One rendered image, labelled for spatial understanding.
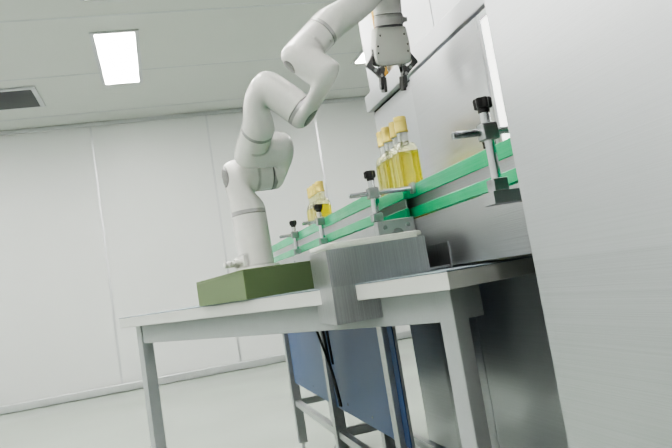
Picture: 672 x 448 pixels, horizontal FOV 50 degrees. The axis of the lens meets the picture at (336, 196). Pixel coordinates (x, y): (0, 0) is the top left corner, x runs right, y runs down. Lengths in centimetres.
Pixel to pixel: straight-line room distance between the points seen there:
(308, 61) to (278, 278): 56
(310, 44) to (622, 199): 115
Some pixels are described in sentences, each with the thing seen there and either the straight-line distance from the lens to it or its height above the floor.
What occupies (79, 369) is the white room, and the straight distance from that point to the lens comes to 768.
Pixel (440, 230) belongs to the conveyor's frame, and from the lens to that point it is 162.
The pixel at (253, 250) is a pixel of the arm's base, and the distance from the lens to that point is 196.
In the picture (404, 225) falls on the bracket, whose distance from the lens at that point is 175.
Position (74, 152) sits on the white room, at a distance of 783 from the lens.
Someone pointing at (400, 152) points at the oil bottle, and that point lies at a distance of 189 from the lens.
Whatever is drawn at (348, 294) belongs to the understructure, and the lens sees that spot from 151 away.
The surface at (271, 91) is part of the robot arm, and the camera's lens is 181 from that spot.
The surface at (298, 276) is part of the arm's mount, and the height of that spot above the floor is 79.
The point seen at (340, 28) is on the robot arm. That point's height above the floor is 137.
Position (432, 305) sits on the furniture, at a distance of 142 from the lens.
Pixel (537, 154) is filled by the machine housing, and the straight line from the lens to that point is 89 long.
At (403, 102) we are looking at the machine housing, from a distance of 234.
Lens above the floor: 77
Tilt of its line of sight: 6 degrees up
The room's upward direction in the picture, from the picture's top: 9 degrees counter-clockwise
